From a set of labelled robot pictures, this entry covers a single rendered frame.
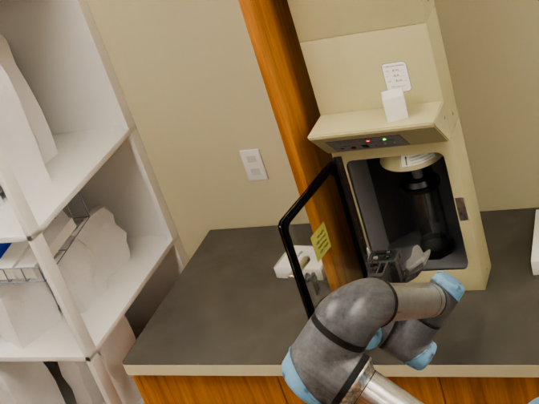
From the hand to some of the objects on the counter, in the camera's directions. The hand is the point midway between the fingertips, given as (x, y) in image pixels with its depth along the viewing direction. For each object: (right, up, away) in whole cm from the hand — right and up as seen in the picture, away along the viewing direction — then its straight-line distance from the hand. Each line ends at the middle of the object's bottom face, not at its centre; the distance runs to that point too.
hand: (400, 253), depth 236 cm
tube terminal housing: (+15, -5, +36) cm, 40 cm away
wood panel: (-4, -5, +48) cm, 49 cm away
